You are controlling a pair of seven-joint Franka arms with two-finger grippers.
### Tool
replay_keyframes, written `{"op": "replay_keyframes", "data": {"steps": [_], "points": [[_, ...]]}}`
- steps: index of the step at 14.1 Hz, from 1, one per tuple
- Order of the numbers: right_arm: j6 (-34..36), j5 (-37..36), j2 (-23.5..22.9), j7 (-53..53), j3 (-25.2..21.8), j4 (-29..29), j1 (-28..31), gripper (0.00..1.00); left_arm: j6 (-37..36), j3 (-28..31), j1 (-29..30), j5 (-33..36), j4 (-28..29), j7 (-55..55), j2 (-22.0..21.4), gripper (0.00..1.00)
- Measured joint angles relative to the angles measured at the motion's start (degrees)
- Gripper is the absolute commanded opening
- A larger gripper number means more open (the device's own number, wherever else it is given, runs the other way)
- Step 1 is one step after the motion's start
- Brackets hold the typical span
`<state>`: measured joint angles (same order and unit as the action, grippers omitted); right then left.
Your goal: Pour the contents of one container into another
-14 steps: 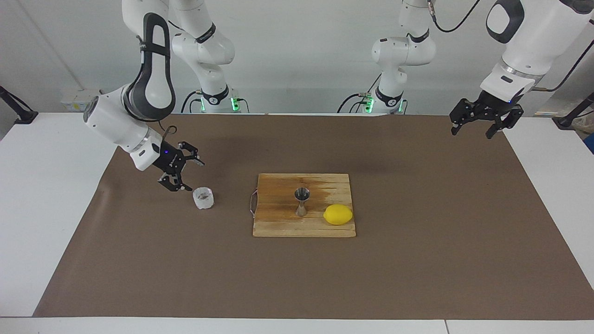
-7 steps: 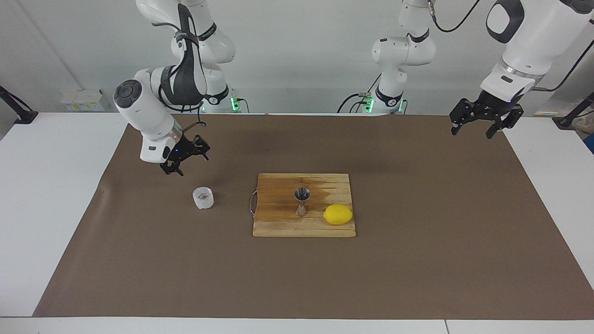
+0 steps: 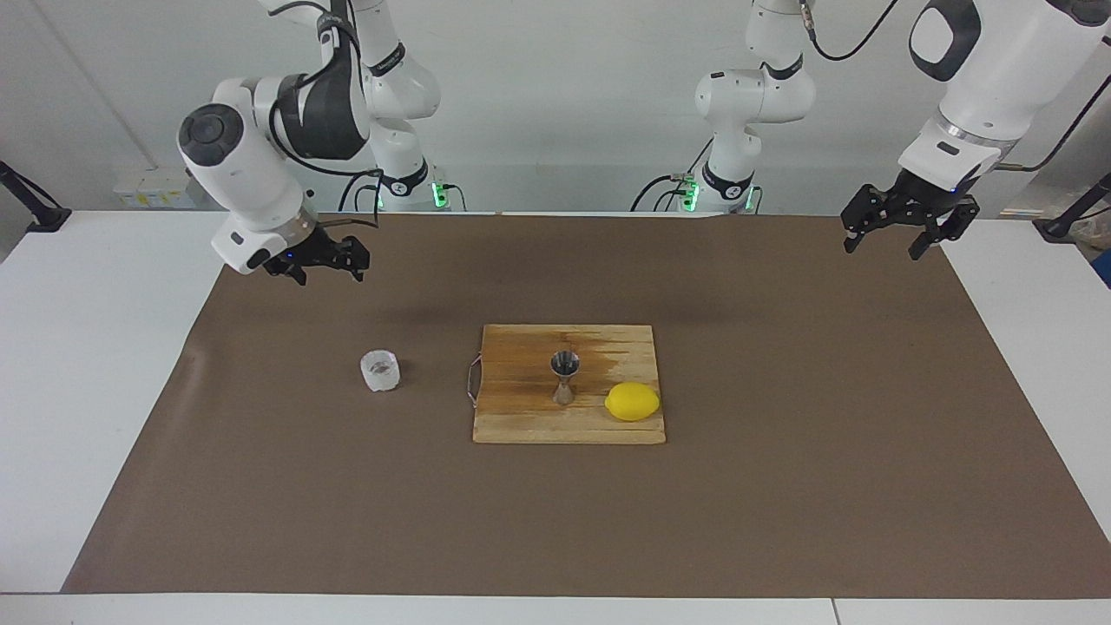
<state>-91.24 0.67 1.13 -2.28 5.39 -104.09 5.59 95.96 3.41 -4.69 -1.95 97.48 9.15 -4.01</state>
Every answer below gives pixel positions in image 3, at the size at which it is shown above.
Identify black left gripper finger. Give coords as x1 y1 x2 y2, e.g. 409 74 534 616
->
839 182 904 255
907 196 982 262

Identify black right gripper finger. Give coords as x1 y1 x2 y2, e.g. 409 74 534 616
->
337 235 372 285
262 258 310 288

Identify clear glass cup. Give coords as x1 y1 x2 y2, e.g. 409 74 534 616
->
360 350 402 392

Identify steel double jigger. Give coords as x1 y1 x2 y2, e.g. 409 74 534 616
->
550 351 581 406

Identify crumpled clear plastic bag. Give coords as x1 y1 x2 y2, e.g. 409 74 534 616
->
1072 217 1111 253

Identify white socket box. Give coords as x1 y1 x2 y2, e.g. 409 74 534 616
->
113 167 205 209

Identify brown table mat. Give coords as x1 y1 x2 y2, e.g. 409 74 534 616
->
61 211 1111 600

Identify yellow lemon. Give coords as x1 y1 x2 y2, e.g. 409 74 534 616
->
604 382 661 423

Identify black base cables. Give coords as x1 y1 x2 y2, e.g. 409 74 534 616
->
631 174 695 214
337 178 383 214

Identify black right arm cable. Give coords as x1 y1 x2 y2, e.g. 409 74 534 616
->
267 0 385 232

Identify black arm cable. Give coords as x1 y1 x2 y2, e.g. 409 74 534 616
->
800 0 1111 172
267 0 385 232

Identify black clamp mount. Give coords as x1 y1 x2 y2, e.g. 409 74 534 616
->
1033 172 1111 242
0 161 72 234

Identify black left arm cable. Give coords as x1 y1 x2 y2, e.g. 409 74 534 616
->
800 0 1111 172

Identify wooden cutting board, metal handle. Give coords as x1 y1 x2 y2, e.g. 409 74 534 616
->
466 324 667 445

